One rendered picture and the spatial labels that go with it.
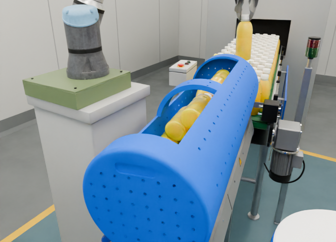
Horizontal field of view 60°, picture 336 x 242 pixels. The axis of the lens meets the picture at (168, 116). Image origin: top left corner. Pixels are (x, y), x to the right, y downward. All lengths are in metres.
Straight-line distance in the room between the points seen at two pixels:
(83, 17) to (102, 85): 0.22
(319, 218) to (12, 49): 3.33
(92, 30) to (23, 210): 1.72
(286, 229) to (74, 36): 0.82
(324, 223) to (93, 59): 0.81
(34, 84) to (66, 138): 0.21
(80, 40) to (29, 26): 2.71
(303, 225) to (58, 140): 0.82
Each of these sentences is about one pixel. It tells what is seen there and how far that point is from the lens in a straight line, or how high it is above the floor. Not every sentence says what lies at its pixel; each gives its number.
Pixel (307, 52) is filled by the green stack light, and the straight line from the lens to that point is 1.72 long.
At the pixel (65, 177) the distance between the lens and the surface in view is 1.21.
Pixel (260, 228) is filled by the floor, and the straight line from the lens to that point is 2.20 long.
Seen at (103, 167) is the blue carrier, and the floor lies 1.18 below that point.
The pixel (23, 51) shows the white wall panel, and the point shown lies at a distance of 3.69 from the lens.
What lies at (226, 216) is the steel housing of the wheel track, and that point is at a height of 0.86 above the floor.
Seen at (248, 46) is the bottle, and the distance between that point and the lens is 1.35.
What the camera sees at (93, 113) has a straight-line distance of 0.93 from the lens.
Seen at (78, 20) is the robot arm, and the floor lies 1.40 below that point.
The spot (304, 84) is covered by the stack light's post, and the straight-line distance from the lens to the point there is 1.77.
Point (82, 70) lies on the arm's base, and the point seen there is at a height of 1.24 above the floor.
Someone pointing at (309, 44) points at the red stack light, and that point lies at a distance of 1.71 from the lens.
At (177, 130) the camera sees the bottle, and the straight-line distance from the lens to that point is 0.89.
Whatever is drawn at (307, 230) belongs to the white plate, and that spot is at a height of 1.04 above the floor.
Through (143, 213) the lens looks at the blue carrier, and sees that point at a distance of 0.61.
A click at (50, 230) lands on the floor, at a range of 2.24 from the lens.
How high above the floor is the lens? 1.50
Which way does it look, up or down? 24 degrees down
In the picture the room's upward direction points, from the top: straight up
